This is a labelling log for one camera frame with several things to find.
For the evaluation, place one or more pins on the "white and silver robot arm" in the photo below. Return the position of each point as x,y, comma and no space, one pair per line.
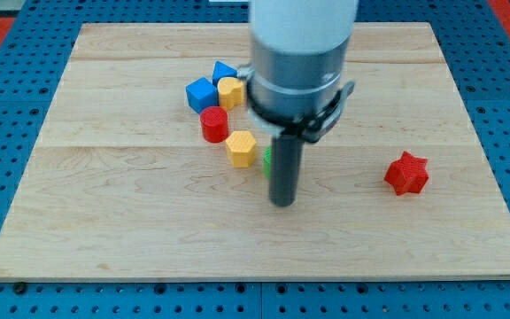
297,57

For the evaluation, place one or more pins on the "wooden board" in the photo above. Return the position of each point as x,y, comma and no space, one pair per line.
121,186

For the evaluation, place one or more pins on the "red star block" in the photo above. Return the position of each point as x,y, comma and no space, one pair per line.
408,174

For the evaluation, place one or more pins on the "green block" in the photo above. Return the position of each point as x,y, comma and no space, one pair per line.
267,160

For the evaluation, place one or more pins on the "yellow hexagon block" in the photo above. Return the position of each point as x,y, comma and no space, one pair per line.
241,148

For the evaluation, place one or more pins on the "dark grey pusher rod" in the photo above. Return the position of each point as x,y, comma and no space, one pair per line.
286,155

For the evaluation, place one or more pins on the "red cylinder block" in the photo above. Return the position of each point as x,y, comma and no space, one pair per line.
214,124

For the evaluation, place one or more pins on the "yellow heart block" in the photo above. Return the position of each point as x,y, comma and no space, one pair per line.
231,92

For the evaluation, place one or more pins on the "blue cube block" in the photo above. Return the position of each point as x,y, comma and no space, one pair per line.
201,94

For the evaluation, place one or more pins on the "blue triangle block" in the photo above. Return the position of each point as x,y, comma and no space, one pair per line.
222,70

